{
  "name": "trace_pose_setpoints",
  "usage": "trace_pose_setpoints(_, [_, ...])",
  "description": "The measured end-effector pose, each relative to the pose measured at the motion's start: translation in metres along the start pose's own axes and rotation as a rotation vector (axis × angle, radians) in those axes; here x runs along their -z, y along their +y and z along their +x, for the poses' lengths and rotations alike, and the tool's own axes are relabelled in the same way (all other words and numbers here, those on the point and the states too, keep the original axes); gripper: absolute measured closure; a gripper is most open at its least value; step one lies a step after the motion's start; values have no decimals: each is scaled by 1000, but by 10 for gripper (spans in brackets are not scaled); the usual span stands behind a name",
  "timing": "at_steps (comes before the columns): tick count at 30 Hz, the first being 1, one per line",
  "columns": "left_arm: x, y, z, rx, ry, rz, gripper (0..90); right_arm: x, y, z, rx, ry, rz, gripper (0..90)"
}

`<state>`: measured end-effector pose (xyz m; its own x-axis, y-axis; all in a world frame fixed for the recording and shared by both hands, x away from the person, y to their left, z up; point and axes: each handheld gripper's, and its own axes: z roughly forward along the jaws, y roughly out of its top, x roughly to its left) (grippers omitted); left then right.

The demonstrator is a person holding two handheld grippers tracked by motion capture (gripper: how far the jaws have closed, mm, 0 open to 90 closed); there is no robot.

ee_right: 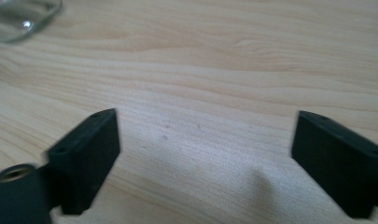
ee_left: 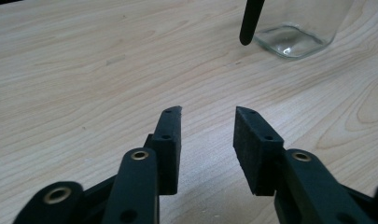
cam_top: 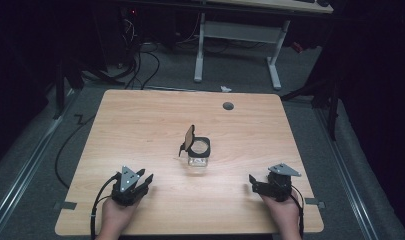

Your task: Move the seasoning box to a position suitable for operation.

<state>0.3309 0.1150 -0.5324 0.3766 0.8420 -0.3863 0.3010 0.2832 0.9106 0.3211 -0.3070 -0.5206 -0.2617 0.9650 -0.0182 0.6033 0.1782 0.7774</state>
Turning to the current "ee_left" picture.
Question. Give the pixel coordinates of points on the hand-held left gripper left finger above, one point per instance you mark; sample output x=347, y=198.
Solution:
x=169, y=155

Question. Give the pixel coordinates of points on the clear glass jar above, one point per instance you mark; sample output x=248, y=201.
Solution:
x=297, y=40

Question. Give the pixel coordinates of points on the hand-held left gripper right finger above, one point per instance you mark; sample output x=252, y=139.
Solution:
x=255, y=155

